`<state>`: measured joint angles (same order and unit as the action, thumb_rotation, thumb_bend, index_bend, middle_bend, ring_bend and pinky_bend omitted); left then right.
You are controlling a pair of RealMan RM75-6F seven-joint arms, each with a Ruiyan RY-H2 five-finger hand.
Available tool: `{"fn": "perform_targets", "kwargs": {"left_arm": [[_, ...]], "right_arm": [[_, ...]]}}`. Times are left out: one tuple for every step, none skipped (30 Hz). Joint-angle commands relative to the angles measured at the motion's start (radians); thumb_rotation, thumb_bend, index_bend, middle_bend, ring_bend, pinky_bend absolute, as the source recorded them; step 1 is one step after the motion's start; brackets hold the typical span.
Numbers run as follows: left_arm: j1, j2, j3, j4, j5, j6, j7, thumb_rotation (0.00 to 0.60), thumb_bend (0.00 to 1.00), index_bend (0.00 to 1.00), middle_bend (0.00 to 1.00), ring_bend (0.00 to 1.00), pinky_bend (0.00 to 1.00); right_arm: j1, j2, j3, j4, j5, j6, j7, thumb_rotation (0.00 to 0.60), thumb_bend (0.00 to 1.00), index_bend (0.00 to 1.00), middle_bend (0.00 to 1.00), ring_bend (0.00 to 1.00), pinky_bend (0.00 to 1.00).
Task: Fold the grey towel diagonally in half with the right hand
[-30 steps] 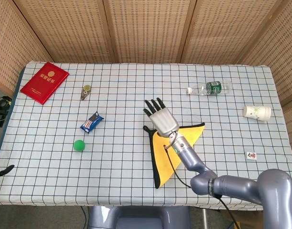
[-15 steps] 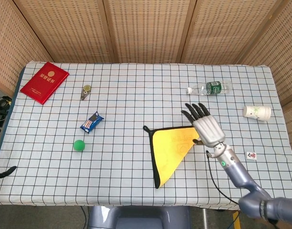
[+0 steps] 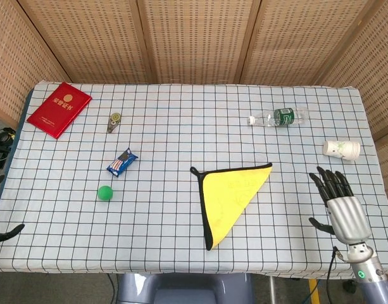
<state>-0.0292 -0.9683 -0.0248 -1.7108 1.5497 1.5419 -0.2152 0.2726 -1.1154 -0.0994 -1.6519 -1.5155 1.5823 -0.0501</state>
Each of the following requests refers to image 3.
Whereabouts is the bamboo folding screen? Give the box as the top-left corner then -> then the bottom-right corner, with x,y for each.
0,0 -> 388,203

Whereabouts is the white metal table leg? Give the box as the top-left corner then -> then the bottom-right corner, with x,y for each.
268,275 -> 277,304

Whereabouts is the black equipment on floor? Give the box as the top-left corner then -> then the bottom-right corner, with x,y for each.
0,125 -> 18,169

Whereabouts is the red certificate book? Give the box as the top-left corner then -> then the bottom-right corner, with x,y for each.
26,82 -> 93,140

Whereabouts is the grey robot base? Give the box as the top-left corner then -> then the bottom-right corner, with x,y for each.
116,272 -> 254,304

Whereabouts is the correction tape dispenser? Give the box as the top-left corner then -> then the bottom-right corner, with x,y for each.
106,112 -> 121,134

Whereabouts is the white checked tablecloth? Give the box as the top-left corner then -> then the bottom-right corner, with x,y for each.
0,80 -> 388,282

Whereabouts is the black floor cable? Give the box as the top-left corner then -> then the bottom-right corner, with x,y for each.
106,273 -> 119,304

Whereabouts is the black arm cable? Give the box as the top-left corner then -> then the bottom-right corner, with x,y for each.
325,246 -> 350,281

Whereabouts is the blue snack packet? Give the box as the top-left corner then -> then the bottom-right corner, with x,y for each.
106,147 -> 139,178

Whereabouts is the clear bottle with green label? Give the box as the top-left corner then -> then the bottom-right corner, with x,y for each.
247,106 -> 310,129

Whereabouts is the green ball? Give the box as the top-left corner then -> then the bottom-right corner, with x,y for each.
97,185 -> 114,201

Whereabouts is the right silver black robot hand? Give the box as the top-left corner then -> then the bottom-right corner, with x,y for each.
308,166 -> 372,245

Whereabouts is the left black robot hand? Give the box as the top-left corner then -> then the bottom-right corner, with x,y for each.
0,172 -> 25,245

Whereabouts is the grey and yellow cloth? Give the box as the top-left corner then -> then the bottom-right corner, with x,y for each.
189,162 -> 273,251

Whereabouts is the white paper cup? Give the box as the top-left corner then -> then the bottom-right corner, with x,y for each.
322,140 -> 361,162

